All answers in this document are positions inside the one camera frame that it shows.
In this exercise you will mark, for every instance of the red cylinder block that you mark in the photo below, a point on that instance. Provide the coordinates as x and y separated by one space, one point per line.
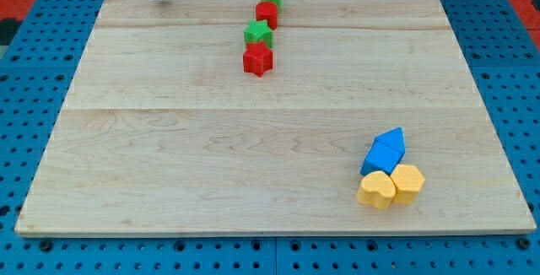
267 10

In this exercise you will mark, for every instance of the blue triangle block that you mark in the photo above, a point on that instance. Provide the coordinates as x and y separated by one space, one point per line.
393 139

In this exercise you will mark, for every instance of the yellow hexagon block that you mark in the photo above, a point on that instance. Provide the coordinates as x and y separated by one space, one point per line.
408 181

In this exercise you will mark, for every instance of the yellow heart block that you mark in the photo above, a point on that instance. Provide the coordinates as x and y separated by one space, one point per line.
376 189

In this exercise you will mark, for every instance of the light wooden board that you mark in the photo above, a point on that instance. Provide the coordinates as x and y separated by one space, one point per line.
163 134

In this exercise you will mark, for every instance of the green star block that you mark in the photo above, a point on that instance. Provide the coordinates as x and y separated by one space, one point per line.
258 31

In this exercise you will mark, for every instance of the red star block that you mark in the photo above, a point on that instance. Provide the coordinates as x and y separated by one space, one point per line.
257 58

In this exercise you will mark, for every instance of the blue cube block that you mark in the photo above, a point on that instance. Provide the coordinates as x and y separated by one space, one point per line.
382 156

